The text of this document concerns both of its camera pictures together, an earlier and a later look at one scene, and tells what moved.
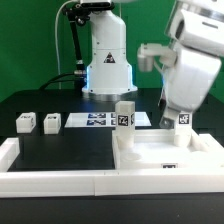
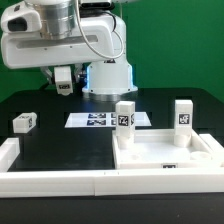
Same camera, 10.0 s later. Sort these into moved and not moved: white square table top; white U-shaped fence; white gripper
Moved: white gripper
Not moved: white U-shaped fence; white square table top
